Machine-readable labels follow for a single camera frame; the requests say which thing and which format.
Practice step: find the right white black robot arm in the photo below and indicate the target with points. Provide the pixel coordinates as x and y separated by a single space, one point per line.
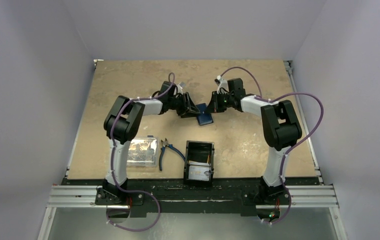
280 126

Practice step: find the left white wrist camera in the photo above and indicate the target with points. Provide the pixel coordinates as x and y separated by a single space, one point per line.
180 88

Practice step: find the black plastic card box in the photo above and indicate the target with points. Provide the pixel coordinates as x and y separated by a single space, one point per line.
200 151

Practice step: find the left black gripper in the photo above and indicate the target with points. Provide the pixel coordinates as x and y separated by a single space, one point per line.
188 109

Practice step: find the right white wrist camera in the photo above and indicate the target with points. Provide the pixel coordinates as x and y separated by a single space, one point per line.
222 85

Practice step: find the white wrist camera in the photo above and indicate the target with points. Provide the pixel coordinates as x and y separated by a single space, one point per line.
180 88
222 85

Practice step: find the clear plastic parts box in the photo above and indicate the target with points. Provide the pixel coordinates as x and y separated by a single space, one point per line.
143 152

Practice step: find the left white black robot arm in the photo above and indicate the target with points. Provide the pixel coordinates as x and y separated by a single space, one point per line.
122 125

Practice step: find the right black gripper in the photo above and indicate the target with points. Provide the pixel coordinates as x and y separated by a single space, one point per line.
217 103

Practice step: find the black aluminium mounting rail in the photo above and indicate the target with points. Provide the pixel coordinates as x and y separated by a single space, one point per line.
226 196

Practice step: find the blue leather card holder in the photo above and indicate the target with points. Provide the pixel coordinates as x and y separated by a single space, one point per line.
203 118

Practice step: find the white card stack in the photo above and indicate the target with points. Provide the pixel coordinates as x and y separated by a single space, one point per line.
199 171

